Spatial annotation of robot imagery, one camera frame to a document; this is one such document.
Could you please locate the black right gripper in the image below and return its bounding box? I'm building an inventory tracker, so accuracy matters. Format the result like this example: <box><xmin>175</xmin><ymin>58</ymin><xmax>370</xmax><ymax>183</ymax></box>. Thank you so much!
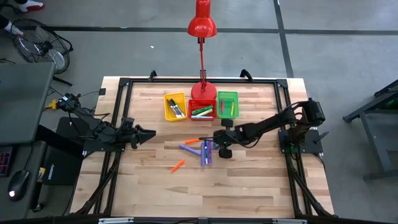
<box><xmin>213</xmin><ymin>119</ymin><xmax>243</xmax><ymax>159</ymax></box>

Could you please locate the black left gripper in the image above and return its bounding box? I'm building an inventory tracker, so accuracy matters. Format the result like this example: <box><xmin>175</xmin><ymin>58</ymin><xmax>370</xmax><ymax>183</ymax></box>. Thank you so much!
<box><xmin>123</xmin><ymin>116</ymin><xmax>157</xmax><ymax>150</ymax></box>

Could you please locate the pale green highlighter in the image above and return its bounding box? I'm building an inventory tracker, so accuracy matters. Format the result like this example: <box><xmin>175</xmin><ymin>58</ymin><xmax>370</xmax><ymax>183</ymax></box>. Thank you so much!
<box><xmin>195</xmin><ymin>108</ymin><xmax>214</xmax><ymax>118</ymax></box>

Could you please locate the green Sharpie highlighter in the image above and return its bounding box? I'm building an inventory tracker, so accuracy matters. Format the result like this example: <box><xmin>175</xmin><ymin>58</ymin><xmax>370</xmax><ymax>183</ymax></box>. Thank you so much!
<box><xmin>191</xmin><ymin>105</ymin><xmax>215</xmax><ymax>115</ymax></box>

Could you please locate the black Expo marker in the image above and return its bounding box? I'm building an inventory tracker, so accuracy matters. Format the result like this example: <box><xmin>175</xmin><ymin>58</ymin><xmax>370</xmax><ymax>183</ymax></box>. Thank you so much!
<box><xmin>172</xmin><ymin>102</ymin><xmax>187</xmax><ymax>118</ymax></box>

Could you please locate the green Expo marker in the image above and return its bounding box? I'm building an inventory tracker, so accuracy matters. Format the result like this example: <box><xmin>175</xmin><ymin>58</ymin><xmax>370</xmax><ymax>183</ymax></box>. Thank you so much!
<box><xmin>170</xmin><ymin>98</ymin><xmax>185</xmax><ymax>118</ymax></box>

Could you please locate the green plastic basket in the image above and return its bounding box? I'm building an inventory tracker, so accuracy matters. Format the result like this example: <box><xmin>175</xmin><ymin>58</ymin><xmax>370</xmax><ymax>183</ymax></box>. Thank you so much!
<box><xmin>216</xmin><ymin>90</ymin><xmax>241</xmax><ymax>119</ymax></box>

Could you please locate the red plastic basket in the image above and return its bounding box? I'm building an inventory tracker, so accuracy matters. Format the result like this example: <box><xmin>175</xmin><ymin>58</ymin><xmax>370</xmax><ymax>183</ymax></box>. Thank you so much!
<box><xmin>187</xmin><ymin>98</ymin><xmax>218</xmax><ymax>121</ymax></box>

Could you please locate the yellow plastic basket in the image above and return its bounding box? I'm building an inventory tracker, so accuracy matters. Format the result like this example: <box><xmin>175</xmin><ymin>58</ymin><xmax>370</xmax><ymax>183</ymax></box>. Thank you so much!
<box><xmin>164</xmin><ymin>91</ymin><xmax>188</xmax><ymax>121</ymax></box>

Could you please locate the black flat box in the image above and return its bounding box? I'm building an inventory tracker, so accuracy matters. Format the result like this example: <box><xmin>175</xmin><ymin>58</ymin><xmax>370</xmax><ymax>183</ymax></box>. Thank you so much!
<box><xmin>42</xmin><ymin>148</ymin><xmax>84</xmax><ymax>187</ymax></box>

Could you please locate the red desk lamp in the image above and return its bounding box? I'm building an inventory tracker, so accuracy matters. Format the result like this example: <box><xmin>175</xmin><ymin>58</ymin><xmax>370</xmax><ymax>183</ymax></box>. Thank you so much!
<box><xmin>187</xmin><ymin>0</ymin><xmax>218</xmax><ymax>100</ymax></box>

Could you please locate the large grey flat panel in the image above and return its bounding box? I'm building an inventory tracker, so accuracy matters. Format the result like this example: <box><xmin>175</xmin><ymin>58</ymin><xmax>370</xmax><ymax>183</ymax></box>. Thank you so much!
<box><xmin>0</xmin><ymin>62</ymin><xmax>56</xmax><ymax>146</ymax></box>

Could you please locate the grey side desk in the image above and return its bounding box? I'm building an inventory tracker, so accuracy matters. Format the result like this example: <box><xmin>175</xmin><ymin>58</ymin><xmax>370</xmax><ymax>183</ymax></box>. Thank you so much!
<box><xmin>0</xmin><ymin>140</ymin><xmax>48</xmax><ymax>222</ymax></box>

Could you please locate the black floor fan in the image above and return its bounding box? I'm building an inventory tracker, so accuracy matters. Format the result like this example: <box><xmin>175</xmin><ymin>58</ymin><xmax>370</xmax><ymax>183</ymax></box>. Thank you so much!
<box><xmin>10</xmin><ymin>17</ymin><xmax>75</xmax><ymax>87</ymax></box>

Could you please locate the black computer mouse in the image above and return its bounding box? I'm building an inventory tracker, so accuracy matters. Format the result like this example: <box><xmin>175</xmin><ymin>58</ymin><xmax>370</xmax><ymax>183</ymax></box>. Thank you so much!
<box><xmin>7</xmin><ymin>169</ymin><xmax>31</xmax><ymax>202</ymax></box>

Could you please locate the backlit computer keyboard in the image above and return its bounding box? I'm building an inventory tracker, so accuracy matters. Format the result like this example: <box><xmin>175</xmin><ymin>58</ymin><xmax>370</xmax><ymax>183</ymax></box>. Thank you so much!
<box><xmin>0</xmin><ymin>146</ymin><xmax>14</xmax><ymax>178</ymax></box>

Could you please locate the grey metal table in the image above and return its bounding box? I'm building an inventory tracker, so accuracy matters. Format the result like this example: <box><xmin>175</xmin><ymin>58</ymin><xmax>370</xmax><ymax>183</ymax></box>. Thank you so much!
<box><xmin>342</xmin><ymin>79</ymin><xmax>398</xmax><ymax>182</ymax></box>

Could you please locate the person's foot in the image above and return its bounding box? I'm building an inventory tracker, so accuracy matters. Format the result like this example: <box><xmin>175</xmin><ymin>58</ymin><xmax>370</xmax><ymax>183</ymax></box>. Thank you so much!
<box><xmin>14</xmin><ymin>0</ymin><xmax>45</xmax><ymax>12</ymax></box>
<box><xmin>0</xmin><ymin>14</ymin><xmax>25</xmax><ymax>37</ymax></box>

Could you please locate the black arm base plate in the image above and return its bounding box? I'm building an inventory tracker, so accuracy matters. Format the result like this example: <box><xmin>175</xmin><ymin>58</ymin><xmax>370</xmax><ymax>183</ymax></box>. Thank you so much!
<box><xmin>278</xmin><ymin>128</ymin><xmax>324</xmax><ymax>154</ymax></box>
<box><xmin>82</xmin><ymin>136</ymin><xmax>127</xmax><ymax>153</ymax></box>

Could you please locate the silver metal bracket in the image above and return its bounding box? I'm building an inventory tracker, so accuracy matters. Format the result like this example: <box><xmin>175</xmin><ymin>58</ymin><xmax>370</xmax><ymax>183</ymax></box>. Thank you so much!
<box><xmin>98</xmin><ymin>217</ymin><xmax>135</xmax><ymax>224</ymax></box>
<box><xmin>272</xmin><ymin>218</ymin><xmax>308</xmax><ymax>224</ymax></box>

